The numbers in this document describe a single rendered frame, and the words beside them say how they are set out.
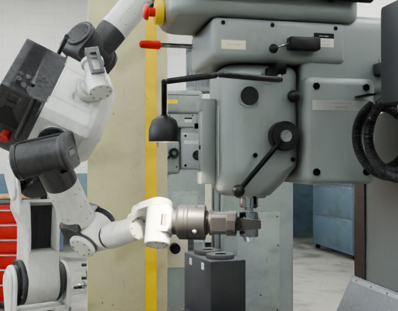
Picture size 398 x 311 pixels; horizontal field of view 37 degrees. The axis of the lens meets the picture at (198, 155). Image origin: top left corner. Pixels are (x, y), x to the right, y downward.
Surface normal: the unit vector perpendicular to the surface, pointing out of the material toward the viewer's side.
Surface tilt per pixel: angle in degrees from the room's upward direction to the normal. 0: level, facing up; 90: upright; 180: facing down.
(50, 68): 58
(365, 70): 90
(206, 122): 90
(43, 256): 95
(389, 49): 90
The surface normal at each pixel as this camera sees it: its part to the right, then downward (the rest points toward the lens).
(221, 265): 0.39, -0.01
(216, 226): -0.10, 0.00
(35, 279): 0.55, -0.17
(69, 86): 0.47, -0.54
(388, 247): -0.97, 0.00
